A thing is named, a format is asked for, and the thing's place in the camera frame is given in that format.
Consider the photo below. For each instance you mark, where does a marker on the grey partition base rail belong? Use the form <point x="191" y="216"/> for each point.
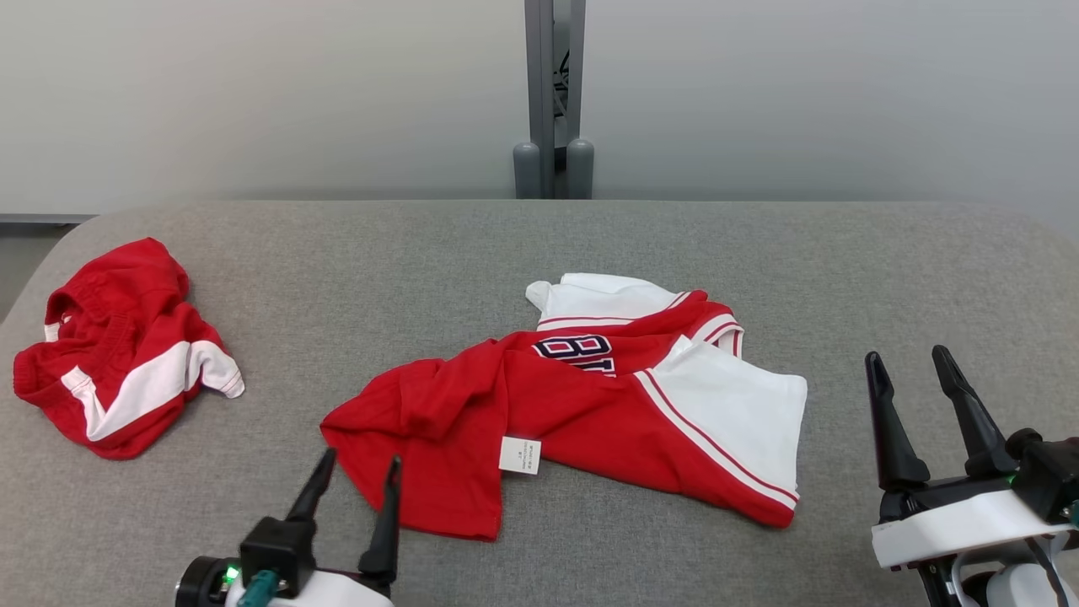
<point x="42" y="218"/>

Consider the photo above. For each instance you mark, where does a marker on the red and white jersey shirt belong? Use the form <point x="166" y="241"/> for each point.
<point x="548" y="421"/>

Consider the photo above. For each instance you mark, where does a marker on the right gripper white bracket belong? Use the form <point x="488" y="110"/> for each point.
<point x="952" y="527"/>

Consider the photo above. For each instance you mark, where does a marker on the red shorts with white stripe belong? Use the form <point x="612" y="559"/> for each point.
<point x="126" y="337"/>

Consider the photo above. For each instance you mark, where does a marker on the grey metal partition post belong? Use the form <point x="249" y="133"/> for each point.
<point x="539" y="84"/>

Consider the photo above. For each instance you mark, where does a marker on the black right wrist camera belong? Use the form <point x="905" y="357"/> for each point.
<point x="1049" y="472"/>

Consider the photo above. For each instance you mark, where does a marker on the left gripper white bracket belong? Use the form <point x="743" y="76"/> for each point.
<point x="346" y="592"/>

